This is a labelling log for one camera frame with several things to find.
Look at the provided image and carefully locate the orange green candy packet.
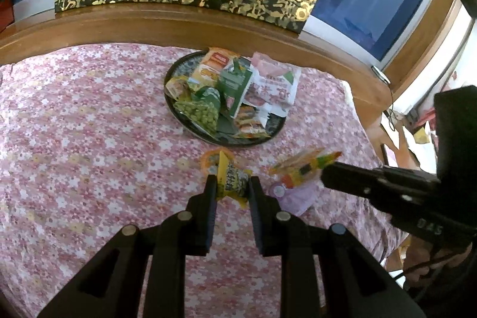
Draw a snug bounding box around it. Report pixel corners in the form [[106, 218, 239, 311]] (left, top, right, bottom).
[[268, 148, 342, 189]]

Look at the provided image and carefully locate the yellow green small packet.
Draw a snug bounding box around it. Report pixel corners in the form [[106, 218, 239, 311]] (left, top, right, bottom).
[[216, 150, 251, 208]]

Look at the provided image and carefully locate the orange striped snack packet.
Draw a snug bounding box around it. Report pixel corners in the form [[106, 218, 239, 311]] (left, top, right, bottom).
[[234, 105, 269, 139]]

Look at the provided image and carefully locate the green pea snack packet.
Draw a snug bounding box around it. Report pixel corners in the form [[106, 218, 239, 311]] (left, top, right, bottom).
[[174, 101, 219, 136]]

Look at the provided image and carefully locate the pink white snack bag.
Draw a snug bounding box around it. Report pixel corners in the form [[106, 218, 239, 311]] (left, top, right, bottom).
[[243, 52, 302, 118]]

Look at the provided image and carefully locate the small yellow snack packet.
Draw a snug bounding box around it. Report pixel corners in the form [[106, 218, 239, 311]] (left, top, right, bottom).
[[165, 75, 192, 101]]

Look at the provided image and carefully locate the dark green snack bag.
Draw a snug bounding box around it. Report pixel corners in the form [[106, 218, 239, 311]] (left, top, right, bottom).
[[217, 57, 255, 119]]

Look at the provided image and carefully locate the large orange chips bag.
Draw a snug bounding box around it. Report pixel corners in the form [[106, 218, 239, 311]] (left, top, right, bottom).
[[188, 48, 240, 92]]

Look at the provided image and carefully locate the person's right hand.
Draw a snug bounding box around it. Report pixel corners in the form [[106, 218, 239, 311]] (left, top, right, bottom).
[[403, 236, 472, 287]]

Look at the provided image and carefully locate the purple snack packet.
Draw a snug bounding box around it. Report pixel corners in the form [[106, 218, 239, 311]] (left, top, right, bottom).
[[267, 182, 318, 216]]

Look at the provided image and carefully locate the pink floral bed sheet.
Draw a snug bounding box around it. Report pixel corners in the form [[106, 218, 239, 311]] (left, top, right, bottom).
[[1, 44, 407, 317]]

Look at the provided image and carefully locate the floral patterned round plate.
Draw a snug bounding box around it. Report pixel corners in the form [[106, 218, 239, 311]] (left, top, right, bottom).
[[163, 50, 288, 148]]

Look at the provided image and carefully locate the wooden headboard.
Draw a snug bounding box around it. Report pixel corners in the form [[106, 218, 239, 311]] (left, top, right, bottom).
[[1, 3, 391, 128]]

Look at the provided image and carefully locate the orange ring snack packet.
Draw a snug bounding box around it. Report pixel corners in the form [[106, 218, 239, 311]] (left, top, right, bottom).
[[200, 147, 234, 177]]

